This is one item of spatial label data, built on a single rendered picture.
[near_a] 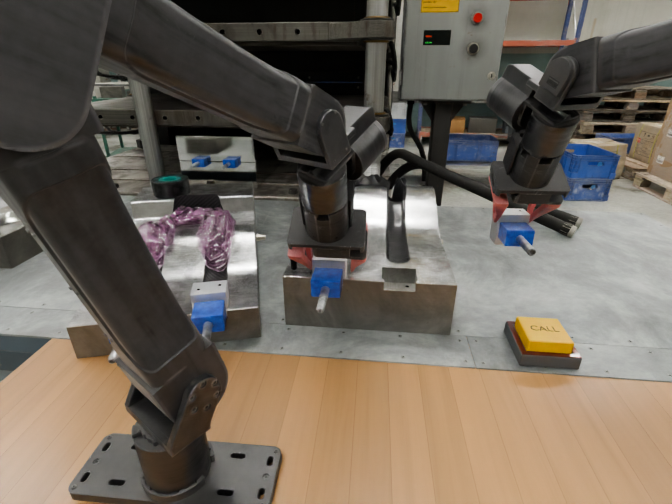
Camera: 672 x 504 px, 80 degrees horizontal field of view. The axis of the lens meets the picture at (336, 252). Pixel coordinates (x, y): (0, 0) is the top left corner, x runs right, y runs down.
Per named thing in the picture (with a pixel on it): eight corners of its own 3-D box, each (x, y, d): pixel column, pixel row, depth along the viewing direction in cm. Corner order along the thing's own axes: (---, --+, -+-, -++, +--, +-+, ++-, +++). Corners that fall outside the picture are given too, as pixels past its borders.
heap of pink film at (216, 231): (236, 270, 69) (231, 228, 65) (126, 280, 66) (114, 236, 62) (239, 218, 92) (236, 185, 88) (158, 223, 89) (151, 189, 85)
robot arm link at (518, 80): (470, 111, 59) (509, 22, 50) (513, 108, 62) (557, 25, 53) (521, 156, 52) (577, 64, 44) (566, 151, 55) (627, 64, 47)
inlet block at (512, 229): (546, 269, 59) (553, 235, 57) (511, 268, 59) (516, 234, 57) (518, 237, 71) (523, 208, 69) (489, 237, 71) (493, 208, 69)
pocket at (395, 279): (416, 304, 60) (418, 283, 59) (380, 302, 61) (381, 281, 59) (414, 289, 64) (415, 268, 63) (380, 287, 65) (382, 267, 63)
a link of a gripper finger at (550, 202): (493, 205, 70) (508, 163, 62) (536, 206, 69) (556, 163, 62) (499, 235, 66) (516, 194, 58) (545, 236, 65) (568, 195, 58)
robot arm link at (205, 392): (166, 332, 41) (109, 361, 37) (219, 370, 36) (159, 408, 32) (176, 379, 43) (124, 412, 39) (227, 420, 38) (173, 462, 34)
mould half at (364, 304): (450, 335, 62) (461, 257, 56) (285, 324, 64) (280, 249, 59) (422, 220, 107) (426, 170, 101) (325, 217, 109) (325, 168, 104)
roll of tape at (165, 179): (197, 190, 94) (195, 175, 93) (176, 200, 87) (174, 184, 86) (168, 187, 96) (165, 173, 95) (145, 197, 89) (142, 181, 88)
